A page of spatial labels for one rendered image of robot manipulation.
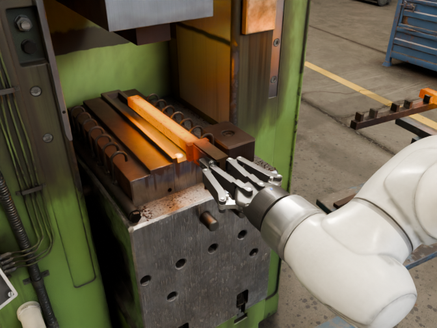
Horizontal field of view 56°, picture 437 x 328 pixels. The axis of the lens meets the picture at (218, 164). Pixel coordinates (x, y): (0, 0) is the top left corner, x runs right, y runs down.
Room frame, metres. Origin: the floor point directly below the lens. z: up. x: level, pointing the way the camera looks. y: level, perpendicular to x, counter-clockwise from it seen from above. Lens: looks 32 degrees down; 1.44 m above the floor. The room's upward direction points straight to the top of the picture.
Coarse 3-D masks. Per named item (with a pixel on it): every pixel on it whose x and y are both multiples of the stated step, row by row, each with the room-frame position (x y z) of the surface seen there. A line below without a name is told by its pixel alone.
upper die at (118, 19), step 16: (64, 0) 0.86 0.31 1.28; (80, 0) 0.77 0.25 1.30; (96, 0) 0.70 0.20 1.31; (112, 0) 0.67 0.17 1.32; (128, 0) 0.69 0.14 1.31; (144, 0) 0.70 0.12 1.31; (160, 0) 0.72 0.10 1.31; (176, 0) 0.74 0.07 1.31; (192, 0) 0.75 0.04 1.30; (208, 0) 0.77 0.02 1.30; (96, 16) 0.71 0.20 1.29; (112, 16) 0.67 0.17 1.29; (128, 16) 0.69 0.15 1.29; (144, 16) 0.70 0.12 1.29; (160, 16) 0.72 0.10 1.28; (176, 16) 0.73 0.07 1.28; (192, 16) 0.75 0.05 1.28; (208, 16) 0.77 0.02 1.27
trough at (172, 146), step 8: (112, 96) 1.07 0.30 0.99; (120, 96) 1.06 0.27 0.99; (120, 104) 1.03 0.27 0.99; (128, 112) 0.98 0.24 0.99; (136, 112) 0.97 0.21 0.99; (136, 120) 0.93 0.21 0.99; (144, 120) 0.93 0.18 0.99; (144, 128) 0.88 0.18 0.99; (152, 128) 0.88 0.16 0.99; (160, 136) 0.84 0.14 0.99; (168, 144) 0.80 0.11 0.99; (176, 144) 0.80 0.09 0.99; (176, 152) 0.77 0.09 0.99; (184, 152) 0.77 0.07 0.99; (184, 160) 0.74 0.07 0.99
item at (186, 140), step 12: (132, 96) 0.95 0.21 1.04; (132, 108) 0.92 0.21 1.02; (144, 108) 0.87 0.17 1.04; (156, 108) 0.87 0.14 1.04; (156, 120) 0.81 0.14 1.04; (168, 120) 0.80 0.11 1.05; (168, 132) 0.76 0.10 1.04; (180, 132) 0.75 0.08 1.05; (180, 144) 0.72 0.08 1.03; (192, 144) 0.68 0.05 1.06; (204, 144) 0.67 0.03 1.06; (192, 156) 0.68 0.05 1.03; (216, 156) 0.63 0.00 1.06
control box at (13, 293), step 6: (0, 270) 0.42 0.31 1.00; (0, 276) 0.41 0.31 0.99; (0, 282) 0.40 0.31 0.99; (6, 282) 0.41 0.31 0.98; (0, 288) 0.40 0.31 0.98; (6, 288) 0.40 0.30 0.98; (12, 288) 0.41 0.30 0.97; (0, 294) 0.39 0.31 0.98; (6, 294) 0.40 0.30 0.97; (12, 294) 0.40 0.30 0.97; (0, 300) 0.39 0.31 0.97; (6, 300) 0.39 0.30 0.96; (0, 306) 0.38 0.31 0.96
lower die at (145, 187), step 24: (144, 96) 1.06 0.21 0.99; (96, 120) 0.94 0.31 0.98; (120, 120) 0.92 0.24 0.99; (120, 144) 0.81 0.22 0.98; (144, 144) 0.80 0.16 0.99; (120, 168) 0.72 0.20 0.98; (144, 168) 0.71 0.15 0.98; (168, 168) 0.71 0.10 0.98; (192, 168) 0.75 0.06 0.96; (144, 192) 0.68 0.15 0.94; (168, 192) 0.71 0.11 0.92
